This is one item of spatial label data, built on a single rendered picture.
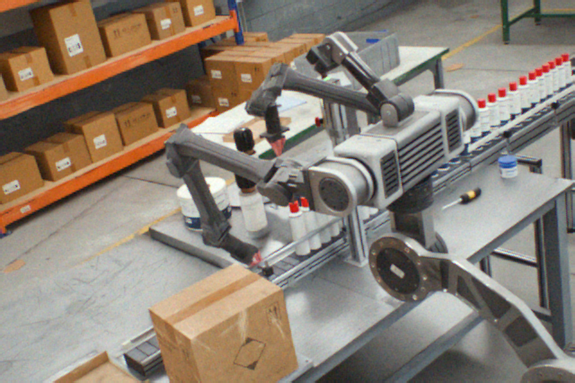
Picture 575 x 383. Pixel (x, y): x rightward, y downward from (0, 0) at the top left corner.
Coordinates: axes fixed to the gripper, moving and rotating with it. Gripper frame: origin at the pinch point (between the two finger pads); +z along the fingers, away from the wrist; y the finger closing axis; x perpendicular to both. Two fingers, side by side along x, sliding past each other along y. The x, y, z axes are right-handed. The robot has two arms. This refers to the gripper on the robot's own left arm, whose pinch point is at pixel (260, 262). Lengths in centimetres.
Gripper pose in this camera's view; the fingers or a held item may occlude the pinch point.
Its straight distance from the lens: 274.4
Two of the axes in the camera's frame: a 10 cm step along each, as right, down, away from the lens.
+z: 5.9, 4.5, 6.7
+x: -4.5, 8.7, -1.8
